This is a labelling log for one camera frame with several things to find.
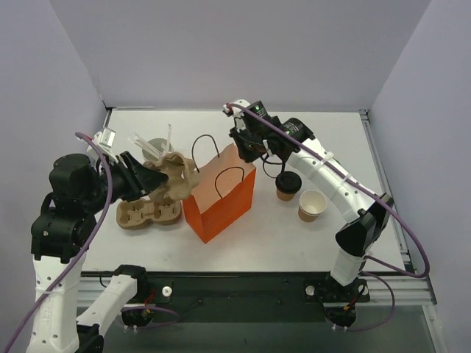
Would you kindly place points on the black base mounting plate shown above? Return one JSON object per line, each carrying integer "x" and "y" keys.
{"x": 243, "y": 297}

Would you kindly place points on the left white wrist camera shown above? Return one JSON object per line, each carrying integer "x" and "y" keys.
{"x": 103, "y": 140}

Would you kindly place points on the orange paper bag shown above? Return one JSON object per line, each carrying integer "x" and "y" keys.
{"x": 224, "y": 193}

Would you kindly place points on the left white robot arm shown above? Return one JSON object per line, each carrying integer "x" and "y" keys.
{"x": 70, "y": 217}

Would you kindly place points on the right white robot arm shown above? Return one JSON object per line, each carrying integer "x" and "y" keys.
{"x": 365, "y": 213}

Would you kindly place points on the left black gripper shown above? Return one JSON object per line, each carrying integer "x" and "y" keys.
{"x": 127, "y": 176}

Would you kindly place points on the brown paper coffee cup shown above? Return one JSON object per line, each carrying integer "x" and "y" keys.
{"x": 286, "y": 195}

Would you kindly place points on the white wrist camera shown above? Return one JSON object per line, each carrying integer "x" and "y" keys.
{"x": 103, "y": 140}
{"x": 238, "y": 111}

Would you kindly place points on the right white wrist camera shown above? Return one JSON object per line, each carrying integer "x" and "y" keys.
{"x": 238, "y": 111}

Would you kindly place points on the white cylindrical straw holder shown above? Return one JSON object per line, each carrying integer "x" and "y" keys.
{"x": 161, "y": 146}

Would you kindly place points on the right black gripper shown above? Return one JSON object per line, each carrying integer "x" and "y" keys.
{"x": 242, "y": 145}

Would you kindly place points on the brown pulp cup carrier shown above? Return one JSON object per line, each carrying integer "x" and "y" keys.
{"x": 183, "y": 177}

